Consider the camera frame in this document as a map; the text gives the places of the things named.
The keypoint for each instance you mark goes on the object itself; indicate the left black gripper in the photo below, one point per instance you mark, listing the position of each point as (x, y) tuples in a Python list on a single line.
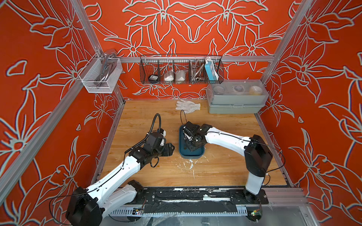
[(168, 150)]

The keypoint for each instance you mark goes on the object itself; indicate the white knit glove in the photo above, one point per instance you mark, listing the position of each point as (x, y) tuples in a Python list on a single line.
[(187, 106)]

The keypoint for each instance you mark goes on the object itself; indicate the metal tongs in basket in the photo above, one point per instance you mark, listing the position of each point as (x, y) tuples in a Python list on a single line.
[(195, 71)]

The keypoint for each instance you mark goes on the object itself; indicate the black item in basket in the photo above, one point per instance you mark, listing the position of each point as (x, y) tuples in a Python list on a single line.
[(153, 79)]

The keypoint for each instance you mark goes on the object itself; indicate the white bag in basket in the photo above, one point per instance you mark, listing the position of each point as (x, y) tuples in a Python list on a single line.
[(180, 76), (169, 76)]

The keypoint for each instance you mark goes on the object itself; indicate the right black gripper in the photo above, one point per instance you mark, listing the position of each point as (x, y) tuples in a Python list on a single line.
[(190, 148)]

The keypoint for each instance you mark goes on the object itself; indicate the grey lidded storage container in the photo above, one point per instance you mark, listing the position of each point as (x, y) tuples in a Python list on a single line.
[(236, 97)]

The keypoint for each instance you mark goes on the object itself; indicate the teal plastic storage box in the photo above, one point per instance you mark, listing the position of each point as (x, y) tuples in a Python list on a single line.
[(184, 149)]

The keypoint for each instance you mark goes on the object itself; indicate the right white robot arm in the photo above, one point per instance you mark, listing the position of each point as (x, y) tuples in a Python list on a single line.
[(256, 152)]

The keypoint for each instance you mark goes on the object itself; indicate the clear plastic wall bin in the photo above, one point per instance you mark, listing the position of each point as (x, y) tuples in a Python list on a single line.
[(92, 71)]

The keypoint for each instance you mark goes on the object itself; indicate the blue white box in basket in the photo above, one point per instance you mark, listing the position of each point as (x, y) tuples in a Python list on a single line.
[(210, 69)]

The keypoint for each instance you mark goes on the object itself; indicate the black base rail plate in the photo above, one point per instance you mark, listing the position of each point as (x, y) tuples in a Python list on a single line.
[(199, 200)]

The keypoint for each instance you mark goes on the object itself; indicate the metal tool in clear bin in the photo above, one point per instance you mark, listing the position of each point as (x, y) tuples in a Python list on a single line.
[(108, 67)]

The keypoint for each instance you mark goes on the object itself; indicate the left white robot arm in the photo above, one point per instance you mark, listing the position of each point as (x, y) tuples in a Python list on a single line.
[(89, 206)]

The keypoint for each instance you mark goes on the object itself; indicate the black wire wall basket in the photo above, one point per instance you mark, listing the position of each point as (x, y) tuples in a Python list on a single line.
[(160, 64)]

